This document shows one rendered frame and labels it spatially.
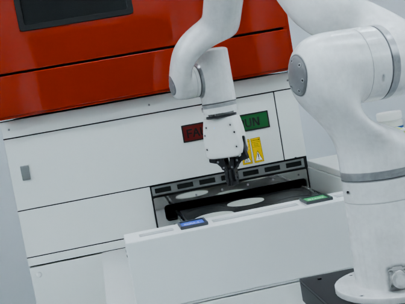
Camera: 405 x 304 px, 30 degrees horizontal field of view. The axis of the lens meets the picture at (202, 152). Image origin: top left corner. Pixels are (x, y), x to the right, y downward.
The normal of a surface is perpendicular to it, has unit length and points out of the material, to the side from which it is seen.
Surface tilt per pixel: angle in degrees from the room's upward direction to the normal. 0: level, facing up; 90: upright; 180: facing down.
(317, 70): 80
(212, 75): 88
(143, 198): 90
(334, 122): 125
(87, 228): 90
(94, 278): 90
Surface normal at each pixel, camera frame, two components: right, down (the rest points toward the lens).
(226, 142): -0.51, 0.14
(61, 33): 0.15, 0.07
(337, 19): -0.28, 0.55
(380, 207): -0.22, 0.12
